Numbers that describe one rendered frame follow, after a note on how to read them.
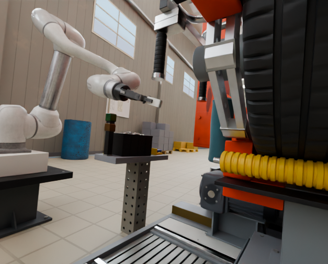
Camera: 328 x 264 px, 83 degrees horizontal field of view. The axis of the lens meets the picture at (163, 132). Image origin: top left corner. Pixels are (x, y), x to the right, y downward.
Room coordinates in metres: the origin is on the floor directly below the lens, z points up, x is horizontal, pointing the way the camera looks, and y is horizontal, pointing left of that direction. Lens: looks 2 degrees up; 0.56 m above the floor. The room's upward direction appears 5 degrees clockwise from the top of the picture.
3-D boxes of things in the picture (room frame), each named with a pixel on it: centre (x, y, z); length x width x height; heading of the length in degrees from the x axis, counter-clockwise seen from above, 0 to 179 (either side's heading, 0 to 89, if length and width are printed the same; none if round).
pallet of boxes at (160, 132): (6.34, 0.18, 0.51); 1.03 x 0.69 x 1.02; 151
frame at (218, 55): (0.59, -0.26, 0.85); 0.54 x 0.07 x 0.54; 144
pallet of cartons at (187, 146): (8.54, -1.09, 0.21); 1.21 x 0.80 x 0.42; 151
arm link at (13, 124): (1.08, 0.89, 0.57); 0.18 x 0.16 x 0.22; 161
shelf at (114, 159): (1.08, 0.15, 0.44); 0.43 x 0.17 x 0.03; 144
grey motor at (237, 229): (0.86, -0.41, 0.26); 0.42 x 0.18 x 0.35; 54
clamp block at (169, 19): (0.58, 0.01, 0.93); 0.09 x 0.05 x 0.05; 54
